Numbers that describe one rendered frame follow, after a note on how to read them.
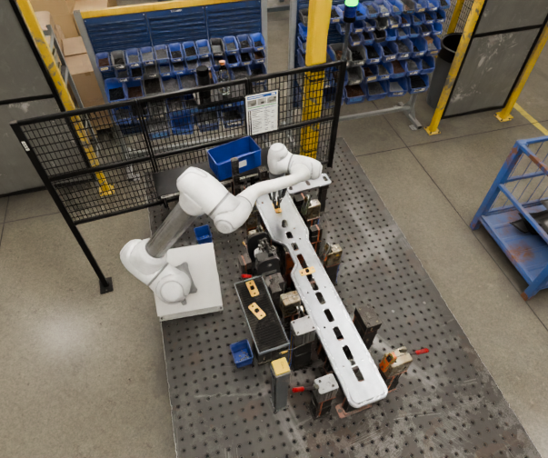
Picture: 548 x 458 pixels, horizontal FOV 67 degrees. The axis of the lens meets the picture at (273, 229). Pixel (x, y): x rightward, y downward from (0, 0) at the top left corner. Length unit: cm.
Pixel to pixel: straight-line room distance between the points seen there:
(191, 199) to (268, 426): 115
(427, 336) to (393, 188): 203
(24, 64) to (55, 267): 156
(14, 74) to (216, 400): 269
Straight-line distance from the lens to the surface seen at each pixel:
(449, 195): 431
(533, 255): 390
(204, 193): 169
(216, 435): 219
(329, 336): 203
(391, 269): 267
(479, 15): 449
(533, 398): 342
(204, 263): 234
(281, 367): 178
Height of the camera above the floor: 282
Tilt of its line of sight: 50 degrees down
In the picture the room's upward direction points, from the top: straight up
